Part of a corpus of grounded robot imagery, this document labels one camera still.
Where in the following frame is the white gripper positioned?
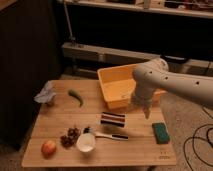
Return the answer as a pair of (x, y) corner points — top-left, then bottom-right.
(131, 87), (155, 119)

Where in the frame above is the green sponge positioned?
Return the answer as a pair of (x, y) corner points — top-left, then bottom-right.
(152, 122), (170, 144)

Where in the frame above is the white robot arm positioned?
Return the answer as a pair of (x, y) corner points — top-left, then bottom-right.
(131, 58), (213, 119)

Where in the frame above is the yellow plastic tray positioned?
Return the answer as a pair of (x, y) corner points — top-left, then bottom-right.
(97, 63), (167, 110)

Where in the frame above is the striped cloth block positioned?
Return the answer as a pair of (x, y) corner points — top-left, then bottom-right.
(100, 112), (125, 127)

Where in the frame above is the white small bowl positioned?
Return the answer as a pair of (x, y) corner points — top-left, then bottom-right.
(76, 133), (96, 153)

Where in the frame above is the green chili pepper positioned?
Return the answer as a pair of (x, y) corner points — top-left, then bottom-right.
(68, 90), (83, 107)

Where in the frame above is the bunch of dark grapes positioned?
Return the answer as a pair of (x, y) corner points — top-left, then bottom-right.
(60, 127), (80, 148)

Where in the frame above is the crumpled white cloth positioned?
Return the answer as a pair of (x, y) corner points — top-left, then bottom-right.
(34, 81), (56, 104)

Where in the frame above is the grey vertical pole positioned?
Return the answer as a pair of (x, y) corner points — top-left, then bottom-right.
(63, 0), (76, 46)

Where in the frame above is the red apple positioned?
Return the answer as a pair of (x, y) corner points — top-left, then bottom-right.
(41, 140), (57, 157)

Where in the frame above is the upper white shelf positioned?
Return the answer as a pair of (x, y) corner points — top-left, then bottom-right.
(57, 0), (213, 19)

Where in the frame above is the black floor cable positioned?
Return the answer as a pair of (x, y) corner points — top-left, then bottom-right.
(182, 106), (213, 171)

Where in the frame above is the grey metal shelf rail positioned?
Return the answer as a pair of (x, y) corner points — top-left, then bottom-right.
(62, 42), (213, 77)

